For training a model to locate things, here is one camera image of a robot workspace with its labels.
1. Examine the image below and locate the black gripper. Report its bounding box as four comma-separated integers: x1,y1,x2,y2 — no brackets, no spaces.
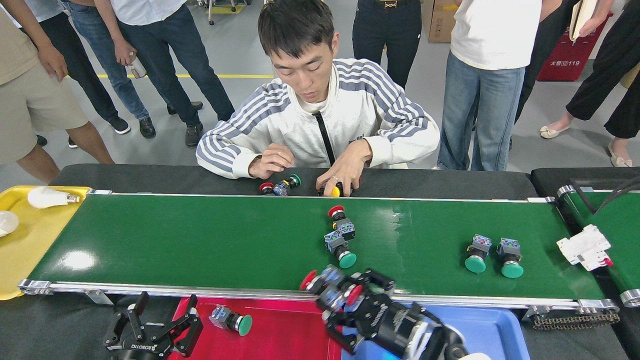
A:
321,269,446,360
103,291,204,360

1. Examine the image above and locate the yellow button switch part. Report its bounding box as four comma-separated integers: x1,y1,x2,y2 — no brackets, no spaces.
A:
319,181,347,198

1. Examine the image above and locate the white circuit breaker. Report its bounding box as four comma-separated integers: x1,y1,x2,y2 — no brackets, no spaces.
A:
556,224,614,272

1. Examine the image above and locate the cream notebook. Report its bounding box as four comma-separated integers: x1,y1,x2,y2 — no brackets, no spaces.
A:
569,0,599,42

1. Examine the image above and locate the red plastic tray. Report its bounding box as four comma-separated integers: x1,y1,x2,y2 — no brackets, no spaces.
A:
167,296,343,360

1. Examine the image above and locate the long green conveyor belt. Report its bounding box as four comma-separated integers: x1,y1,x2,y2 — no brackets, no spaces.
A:
17,191,621,313

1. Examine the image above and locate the blue plastic tray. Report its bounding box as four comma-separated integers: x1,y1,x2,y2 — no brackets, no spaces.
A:
340,305,531,360

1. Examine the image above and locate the yellow plastic tray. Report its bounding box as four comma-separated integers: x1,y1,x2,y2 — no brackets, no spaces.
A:
0,185,92,301

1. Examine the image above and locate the short green conveyor belt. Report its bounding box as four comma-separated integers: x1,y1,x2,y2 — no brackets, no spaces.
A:
557,184,640,308

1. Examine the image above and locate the seated person's left hand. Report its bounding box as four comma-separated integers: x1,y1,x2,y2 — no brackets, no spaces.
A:
316,139,373,197

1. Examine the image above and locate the seated person's right hand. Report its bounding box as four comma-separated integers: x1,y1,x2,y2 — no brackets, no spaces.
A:
248,143,296,180

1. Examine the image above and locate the standing person's right hand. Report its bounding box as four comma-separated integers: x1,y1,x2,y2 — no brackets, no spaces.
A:
112,39,137,67

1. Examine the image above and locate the white light bulb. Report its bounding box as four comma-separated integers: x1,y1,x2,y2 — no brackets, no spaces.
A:
0,210,20,238
27,187,81,209

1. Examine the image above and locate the seated person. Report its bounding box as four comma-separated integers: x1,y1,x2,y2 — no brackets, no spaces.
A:
195,0,441,197

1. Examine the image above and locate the brown cardboard box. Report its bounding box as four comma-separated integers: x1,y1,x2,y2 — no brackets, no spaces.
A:
421,0,458,44

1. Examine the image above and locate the red fire extinguisher box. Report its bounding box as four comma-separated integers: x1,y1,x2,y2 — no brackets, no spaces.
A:
536,12,613,82

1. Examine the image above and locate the conveyor drive chain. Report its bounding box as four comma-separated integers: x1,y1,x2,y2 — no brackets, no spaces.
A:
522,306,621,331

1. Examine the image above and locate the black guide frame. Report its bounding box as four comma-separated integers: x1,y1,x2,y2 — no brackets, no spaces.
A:
570,175,640,213

